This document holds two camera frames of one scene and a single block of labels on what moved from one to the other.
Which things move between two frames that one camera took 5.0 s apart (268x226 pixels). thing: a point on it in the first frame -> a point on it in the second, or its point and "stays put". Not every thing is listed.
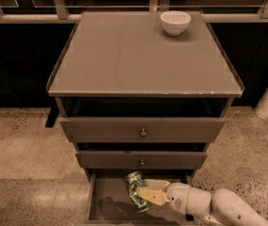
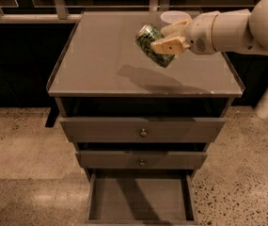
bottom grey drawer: [108, 202] stays put
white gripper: [177, 196] -> [199, 34]
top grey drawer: [142, 130] stays put
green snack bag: [134, 180] -> [144, 38]
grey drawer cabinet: [142, 93] stays put
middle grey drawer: [141, 159] stays put
